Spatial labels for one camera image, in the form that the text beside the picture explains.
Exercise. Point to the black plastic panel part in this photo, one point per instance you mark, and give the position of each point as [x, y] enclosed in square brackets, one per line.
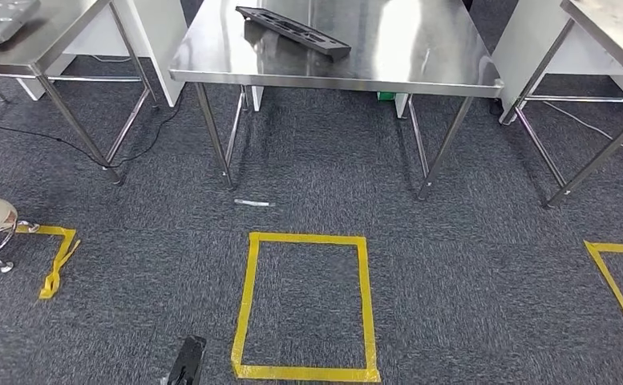
[300, 34]

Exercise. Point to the white paper strip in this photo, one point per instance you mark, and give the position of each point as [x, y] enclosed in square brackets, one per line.
[252, 203]

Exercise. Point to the small green box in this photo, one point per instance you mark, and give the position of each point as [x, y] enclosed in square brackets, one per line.
[386, 96]

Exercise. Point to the large stainless steel table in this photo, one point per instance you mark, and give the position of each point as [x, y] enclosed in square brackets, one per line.
[396, 48]

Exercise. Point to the white cabinet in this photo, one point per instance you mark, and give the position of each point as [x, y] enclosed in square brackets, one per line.
[162, 48]
[523, 48]

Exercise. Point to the torn yellow floor tape square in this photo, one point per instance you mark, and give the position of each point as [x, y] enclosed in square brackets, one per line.
[59, 260]

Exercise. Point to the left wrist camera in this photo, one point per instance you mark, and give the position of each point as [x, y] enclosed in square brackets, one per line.
[186, 364]

